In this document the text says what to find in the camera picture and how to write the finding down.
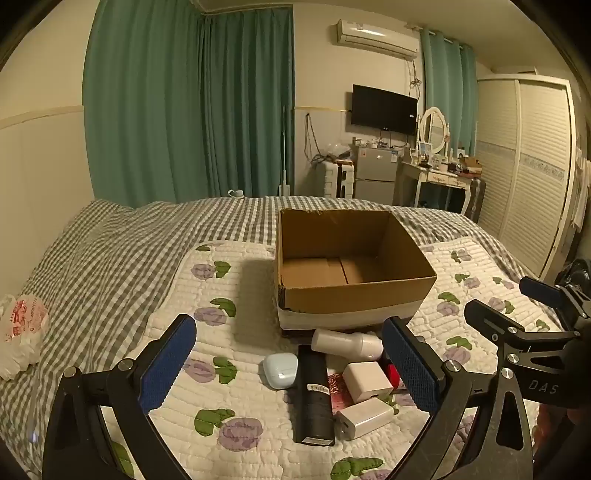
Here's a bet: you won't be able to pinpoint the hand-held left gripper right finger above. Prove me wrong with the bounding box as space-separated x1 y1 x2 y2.
382 316 537 480

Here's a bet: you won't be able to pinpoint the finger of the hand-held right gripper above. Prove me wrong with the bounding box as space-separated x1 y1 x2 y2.
464 299 581 366
518 275 588 320

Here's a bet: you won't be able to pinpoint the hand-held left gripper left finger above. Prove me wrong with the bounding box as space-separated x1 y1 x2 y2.
42 314 199 480

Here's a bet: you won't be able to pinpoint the white cube charger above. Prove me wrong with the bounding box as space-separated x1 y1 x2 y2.
342 361 394 403

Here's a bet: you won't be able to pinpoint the white power adapter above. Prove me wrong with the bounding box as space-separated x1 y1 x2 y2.
335 397 396 440

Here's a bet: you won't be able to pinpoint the white plastic bottle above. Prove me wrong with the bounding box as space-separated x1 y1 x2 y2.
311 329 385 362

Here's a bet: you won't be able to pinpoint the cardboard box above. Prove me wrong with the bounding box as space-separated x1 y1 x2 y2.
276 209 438 331

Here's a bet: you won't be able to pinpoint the black cylindrical device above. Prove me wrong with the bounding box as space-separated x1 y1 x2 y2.
292 344 336 448

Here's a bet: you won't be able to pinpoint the pale blue earbuds case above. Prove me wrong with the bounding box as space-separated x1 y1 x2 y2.
262 353 299 390

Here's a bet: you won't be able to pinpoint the pink printed packet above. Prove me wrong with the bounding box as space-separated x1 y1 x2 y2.
327 373 357 411

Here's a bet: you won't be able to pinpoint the white floral quilt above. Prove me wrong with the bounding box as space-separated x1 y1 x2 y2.
99 237 566 480

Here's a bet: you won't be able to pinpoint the hanging white cloths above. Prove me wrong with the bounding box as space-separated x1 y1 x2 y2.
570 134 591 232

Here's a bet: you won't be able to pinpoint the white louvred wardrobe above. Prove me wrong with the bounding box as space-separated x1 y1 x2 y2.
475 74 583 280

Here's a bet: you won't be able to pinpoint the white dressing table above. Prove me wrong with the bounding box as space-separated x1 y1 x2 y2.
396 159 481 214

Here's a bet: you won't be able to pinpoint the white plastic bag red print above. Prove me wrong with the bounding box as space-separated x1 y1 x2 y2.
0 294 51 381

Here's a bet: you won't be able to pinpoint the small silver fridge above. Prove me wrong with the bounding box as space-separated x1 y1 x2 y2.
352 144 402 206

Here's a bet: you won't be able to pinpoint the white oval mirror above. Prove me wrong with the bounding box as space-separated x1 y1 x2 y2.
418 106 450 156

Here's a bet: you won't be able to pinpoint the white ribbed cabinet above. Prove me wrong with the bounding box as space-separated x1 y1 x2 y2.
323 161 341 199

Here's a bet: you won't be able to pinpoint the green curtain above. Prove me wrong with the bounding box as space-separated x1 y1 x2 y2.
420 30 478 155
198 7 296 198
82 0 206 207

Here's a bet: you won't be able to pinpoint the white air conditioner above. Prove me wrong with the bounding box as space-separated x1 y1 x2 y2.
336 18 419 60

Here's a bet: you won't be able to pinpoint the black wall television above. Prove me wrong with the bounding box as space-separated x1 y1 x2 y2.
351 84 419 136

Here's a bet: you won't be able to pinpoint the dark hanging cable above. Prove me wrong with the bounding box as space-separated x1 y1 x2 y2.
304 113 325 163

